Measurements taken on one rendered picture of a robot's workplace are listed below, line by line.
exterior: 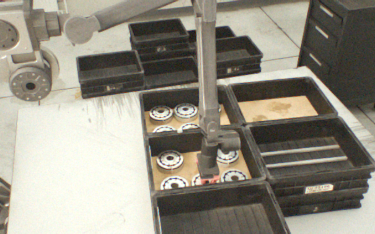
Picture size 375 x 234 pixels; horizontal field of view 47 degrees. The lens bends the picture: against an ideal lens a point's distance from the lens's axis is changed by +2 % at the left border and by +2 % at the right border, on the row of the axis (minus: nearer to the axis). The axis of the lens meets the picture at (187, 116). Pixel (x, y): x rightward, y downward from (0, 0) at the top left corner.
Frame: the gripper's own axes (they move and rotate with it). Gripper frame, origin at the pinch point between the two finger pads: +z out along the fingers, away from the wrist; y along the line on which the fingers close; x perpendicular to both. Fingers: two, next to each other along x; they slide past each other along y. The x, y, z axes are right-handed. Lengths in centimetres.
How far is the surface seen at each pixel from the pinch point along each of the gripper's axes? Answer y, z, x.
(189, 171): 9.3, 4.5, 4.0
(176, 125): 37.9, 5.0, 5.1
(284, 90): 51, -2, -47
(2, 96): 196, 97, 121
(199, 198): -9.7, -2.3, 4.3
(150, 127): 38.4, 5.6, 16.5
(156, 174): 10.0, 5.3, 16.8
